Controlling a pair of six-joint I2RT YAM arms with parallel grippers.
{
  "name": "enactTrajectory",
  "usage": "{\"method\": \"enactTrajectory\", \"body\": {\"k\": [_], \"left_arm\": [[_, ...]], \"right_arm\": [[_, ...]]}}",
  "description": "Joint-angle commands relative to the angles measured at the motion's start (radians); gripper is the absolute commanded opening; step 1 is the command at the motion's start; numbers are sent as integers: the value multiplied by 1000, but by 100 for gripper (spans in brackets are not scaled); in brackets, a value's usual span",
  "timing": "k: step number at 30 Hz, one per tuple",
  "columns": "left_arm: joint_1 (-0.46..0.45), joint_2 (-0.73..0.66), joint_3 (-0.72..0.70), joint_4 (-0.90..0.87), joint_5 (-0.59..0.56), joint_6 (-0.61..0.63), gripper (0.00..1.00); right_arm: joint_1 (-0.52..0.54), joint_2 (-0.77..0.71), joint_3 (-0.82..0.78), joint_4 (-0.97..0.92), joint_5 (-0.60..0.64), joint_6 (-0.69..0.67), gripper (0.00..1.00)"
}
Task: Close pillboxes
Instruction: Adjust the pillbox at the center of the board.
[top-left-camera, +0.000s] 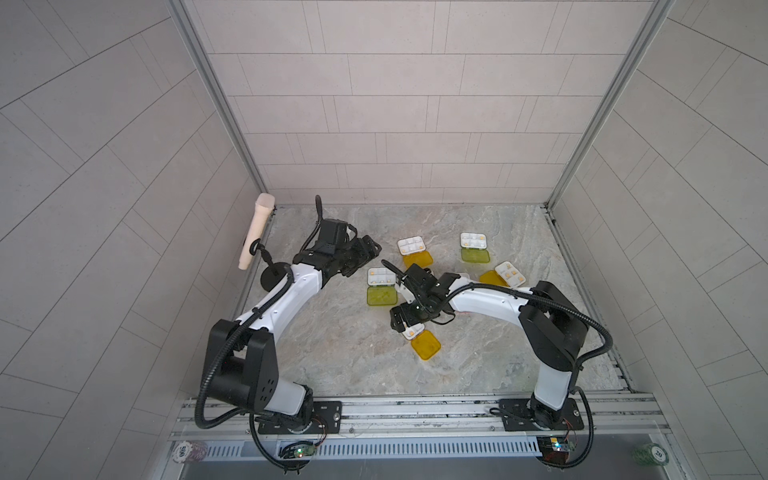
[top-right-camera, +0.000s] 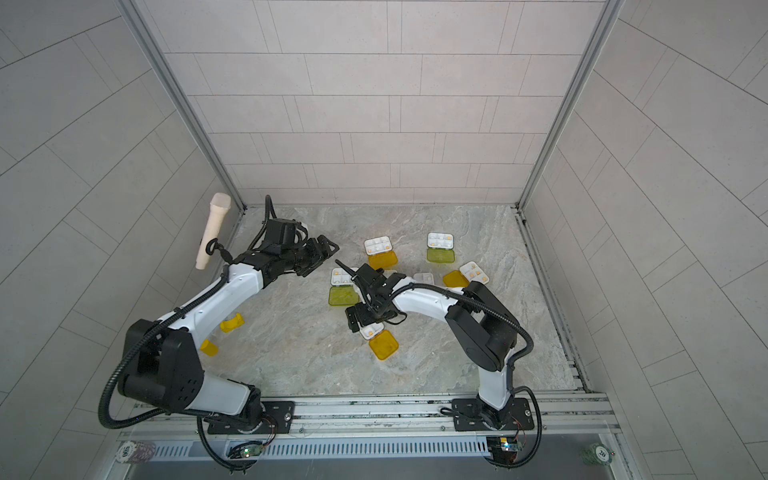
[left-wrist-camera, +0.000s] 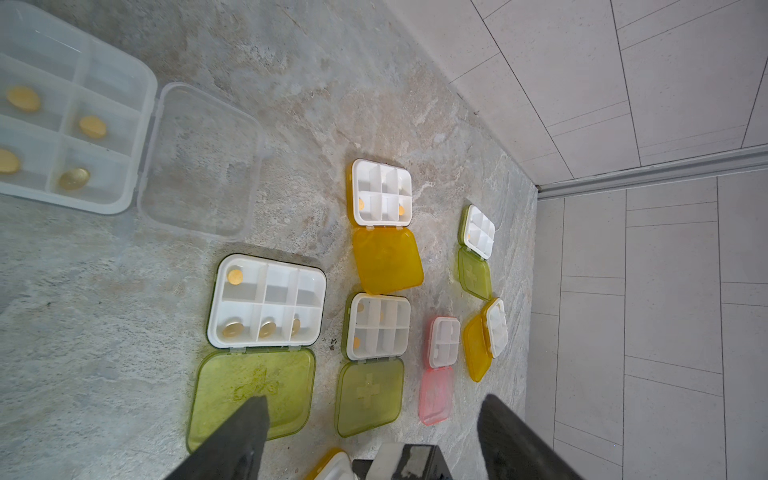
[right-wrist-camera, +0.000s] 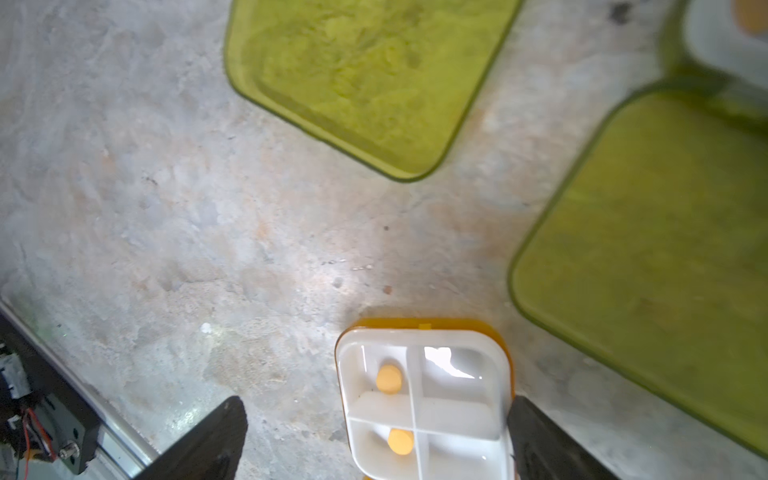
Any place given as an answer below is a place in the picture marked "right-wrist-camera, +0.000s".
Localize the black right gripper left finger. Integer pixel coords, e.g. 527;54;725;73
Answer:
135;396;248;480

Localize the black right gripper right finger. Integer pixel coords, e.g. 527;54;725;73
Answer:
507;395;617;480

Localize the small yellow pillbox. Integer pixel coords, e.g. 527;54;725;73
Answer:
334;318;515;479

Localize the green pillbox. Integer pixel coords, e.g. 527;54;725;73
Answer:
509;1;767;456
224;0;521;183

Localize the aluminium rail frame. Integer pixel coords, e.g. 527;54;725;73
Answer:
1;305;159;479

